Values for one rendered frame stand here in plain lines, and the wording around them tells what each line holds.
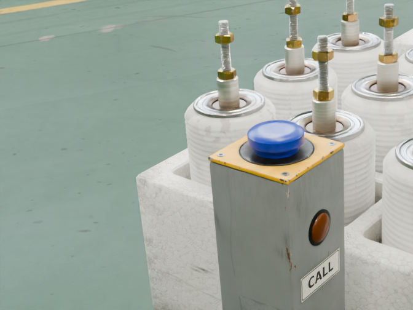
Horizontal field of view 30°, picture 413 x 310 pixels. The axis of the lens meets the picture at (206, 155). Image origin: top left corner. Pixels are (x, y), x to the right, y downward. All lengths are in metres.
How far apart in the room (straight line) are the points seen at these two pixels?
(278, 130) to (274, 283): 0.11
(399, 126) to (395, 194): 0.15
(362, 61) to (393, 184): 0.31
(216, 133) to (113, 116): 0.74
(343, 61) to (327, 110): 0.23
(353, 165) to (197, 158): 0.18
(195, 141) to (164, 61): 1.00
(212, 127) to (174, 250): 0.15
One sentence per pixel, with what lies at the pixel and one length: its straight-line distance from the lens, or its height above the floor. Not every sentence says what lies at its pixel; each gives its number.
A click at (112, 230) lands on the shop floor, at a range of 1.10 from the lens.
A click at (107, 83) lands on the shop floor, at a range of 1.68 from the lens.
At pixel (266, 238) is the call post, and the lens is 0.54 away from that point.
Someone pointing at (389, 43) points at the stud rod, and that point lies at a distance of 0.82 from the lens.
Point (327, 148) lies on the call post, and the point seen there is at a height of 0.31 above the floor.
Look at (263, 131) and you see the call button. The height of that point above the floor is 0.33.
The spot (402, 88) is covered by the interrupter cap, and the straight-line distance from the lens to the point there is 0.84.
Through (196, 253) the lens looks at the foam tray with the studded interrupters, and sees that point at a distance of 0.82.
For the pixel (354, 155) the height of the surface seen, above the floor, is 0.24.
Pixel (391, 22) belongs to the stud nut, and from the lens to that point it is 0.81.
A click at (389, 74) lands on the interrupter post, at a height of 0.27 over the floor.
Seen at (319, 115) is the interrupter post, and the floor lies 0.27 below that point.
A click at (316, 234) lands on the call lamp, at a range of 0.55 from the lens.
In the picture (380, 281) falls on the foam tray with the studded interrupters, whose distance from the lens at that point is 0.68.
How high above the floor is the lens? 0.55
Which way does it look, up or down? 25 degrees down
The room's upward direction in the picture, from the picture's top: 5 degrees counter-clockwise
